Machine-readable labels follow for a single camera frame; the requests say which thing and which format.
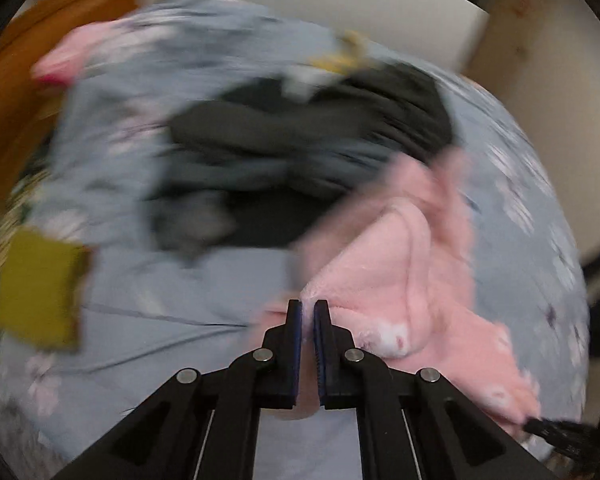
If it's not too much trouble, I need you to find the mustard yellow knit garment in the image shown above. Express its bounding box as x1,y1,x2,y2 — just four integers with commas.
0,229,92,351

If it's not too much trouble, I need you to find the cardboard box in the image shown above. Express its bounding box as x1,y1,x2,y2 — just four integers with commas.
462,0,581,111

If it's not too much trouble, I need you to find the orange wooden headboard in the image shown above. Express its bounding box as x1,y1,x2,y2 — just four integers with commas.
0,0,137,213

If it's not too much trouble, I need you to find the yellow and white small cloth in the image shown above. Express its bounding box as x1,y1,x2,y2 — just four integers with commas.
282,30,372,102

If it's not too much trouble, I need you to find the pink pillow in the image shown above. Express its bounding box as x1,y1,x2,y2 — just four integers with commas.
31,22,114,88

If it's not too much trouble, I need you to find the black sweatshirt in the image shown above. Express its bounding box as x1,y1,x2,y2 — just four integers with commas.
148,63,455,259

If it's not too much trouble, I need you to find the pink fleece floral garment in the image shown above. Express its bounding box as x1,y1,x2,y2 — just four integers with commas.
292,148,541,437

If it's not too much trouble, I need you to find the blue-grey floral bed sheet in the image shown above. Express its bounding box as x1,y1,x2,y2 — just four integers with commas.
0,0,588,458

